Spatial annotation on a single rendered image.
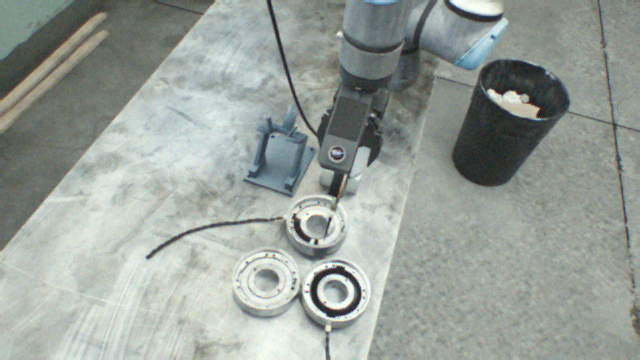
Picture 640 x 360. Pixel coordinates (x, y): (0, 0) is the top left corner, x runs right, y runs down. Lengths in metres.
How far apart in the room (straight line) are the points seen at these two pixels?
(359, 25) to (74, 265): 0.58
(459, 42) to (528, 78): 1.11
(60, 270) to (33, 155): 1.36
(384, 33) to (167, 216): 0.50
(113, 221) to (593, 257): 1.74
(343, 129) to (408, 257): 1.22
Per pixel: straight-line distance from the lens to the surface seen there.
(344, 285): 0.77
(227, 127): 0.99
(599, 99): 2.83
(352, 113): 0.62
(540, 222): 2.10
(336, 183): 0.74
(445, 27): 0.99
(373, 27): 0.55
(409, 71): 1.12
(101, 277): 0.83
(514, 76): 2.08
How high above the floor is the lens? 1.51
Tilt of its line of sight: 52 degrees down
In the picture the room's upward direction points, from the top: 8 degrees clockwise
